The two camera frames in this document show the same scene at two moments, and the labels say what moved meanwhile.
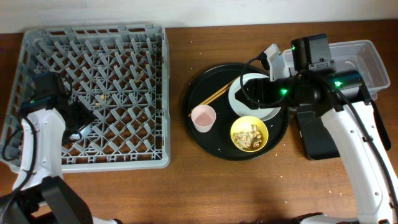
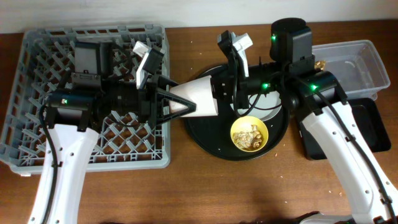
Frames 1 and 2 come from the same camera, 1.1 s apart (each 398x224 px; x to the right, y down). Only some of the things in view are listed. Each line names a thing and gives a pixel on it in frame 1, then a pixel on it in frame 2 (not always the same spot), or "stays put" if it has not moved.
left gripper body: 80,118 to 145,102
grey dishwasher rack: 121,72 stays put
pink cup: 203,116 to 199,91
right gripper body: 273,93 to 242,89
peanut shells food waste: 247,140 stays put
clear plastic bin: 361,55 stays put
